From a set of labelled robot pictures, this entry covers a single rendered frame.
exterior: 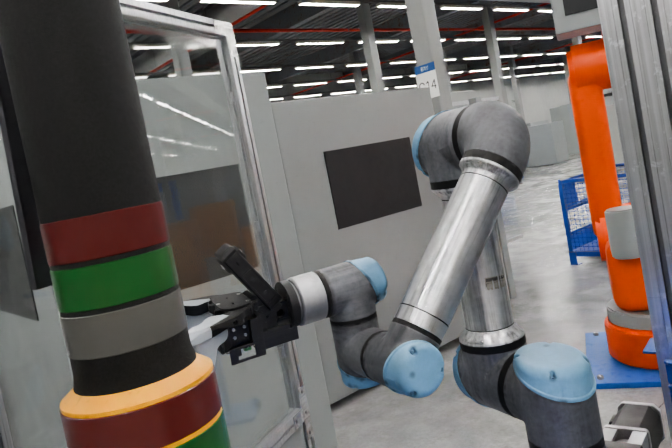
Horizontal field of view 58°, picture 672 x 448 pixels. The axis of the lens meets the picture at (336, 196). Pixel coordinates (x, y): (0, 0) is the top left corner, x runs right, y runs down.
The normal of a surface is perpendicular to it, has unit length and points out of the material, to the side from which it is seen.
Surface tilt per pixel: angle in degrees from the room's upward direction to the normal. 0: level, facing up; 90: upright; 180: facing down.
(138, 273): 90
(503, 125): 52
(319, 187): 90
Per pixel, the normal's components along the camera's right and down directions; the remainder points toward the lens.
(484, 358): -0.45, 0.13
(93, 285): 0.01, 0.05
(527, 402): -0.88, 0.19
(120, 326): 0.26, 0.00
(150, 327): 0.61, -0.07
